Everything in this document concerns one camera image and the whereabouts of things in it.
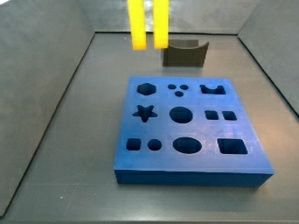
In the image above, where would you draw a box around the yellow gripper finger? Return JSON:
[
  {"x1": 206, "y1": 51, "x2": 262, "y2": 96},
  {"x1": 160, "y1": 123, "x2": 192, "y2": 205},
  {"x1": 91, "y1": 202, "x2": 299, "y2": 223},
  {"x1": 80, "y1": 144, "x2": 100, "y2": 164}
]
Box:
[
  {"x1": 154, "y1": 0, "x2": 170, "y2": 49},
  {"x1": 127, "y1": 0, "x2": 147, "y2": 50}
]

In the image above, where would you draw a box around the black curved holder stand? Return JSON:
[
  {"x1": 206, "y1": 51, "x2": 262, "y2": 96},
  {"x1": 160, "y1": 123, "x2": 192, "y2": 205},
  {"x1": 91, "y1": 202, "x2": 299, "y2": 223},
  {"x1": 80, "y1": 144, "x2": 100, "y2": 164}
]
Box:
[{"x1": 163, "y1": 39, "x2": 210, "y2": 67}]

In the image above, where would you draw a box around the blue foam shape-sorting block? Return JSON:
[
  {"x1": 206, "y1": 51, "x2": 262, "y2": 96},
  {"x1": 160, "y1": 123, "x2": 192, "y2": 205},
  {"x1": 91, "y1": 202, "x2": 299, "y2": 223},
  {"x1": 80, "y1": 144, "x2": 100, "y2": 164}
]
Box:
[{"x1": 114, "y1": 76, "x2": 275, "y2": 187}]

